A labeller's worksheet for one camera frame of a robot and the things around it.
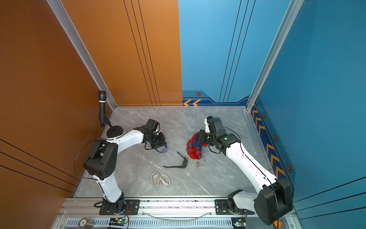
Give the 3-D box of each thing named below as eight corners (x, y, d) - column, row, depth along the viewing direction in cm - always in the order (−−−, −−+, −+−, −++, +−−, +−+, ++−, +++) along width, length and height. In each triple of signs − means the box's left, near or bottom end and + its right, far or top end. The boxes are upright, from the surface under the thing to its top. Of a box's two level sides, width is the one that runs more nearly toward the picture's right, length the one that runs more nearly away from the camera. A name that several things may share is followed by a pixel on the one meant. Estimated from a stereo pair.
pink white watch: (159, 185, 82) (159, 184, 80) (161, 175, 86) (160, 174, 84) (169, 185, 82) (169, 184, 80) (170, 175, 86) (170, 174, 84)
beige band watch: (153, 186, 82) (152, 185, 80) (150, 175, 86) (149, 174, 84) (161, 183, 83) (160, 181, 81) (157, 172, 87) (157, 170, 85)
